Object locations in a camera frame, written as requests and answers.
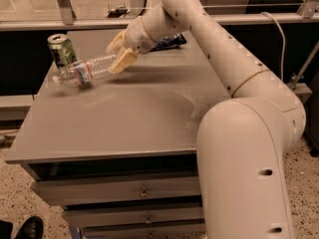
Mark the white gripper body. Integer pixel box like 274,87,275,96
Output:
125,16,159,54

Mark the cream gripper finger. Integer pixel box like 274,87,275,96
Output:
106,31,127,55
109,48,138,74

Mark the clear plastic water bottle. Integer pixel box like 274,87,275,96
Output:
52,54,116,87

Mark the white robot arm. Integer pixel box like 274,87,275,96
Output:
107,0,306,239

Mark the green soda can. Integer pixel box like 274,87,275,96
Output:
47,33,77,69

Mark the small black floor device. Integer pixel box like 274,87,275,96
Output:
107,5,130,18

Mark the blue chip bag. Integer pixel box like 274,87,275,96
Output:
153,33,187,51

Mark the grey drawer cabinet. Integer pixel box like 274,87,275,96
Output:
6,39,228,239

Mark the grey metal railing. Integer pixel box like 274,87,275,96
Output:
0,0,319,31

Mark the black leather shoe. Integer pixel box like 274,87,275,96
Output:
14,216,44,239

